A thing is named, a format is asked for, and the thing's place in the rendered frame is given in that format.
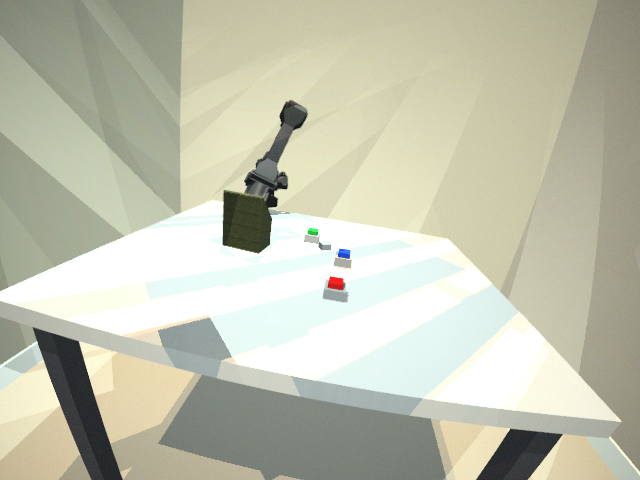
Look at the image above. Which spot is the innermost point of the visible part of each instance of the green button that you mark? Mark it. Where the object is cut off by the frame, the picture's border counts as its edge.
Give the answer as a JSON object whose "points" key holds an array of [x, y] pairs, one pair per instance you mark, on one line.
{"points": [[312, 235]]}

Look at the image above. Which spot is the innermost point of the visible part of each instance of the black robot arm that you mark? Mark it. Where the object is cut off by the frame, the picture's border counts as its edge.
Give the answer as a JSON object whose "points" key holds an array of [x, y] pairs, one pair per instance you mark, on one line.
{"points": [[264, 180]]}

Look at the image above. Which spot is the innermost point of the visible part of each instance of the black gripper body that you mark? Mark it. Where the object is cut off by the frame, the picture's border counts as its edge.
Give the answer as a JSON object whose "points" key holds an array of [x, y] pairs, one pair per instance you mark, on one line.
{"points": [[272, 202]]}

